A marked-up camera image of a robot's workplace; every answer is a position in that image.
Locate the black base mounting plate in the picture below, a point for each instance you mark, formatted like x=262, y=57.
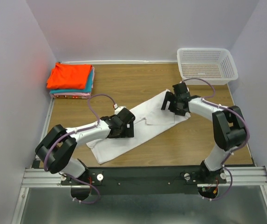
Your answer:
x=145, y=181

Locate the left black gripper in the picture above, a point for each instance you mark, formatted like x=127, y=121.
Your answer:
x=128, y=132

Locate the white plastic basket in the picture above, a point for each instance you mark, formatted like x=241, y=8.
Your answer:
x=214, y=65

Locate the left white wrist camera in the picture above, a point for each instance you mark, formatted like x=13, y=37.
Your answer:
x=117, y=108

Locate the white back edge strip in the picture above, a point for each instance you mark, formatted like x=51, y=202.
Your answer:
x=98, y=62

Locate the aluminium frame rail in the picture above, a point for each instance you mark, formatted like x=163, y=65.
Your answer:
x=242, y=200

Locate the white t shirt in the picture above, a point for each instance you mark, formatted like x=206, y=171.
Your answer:
x=150, y=122

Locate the pink folded t shirt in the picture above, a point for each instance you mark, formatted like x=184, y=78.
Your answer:
x=74, y=95

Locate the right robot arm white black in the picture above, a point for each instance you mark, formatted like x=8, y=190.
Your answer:
x=230, y=131

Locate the teal folded t shirt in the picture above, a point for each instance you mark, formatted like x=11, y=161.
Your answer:
x=87, y=89

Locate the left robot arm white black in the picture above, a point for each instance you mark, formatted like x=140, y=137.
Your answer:
x=57, y=147

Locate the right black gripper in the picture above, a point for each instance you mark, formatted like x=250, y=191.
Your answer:
x=170, y=96

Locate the orange folded t shirt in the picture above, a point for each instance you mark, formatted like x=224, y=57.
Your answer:
x=68, y=76

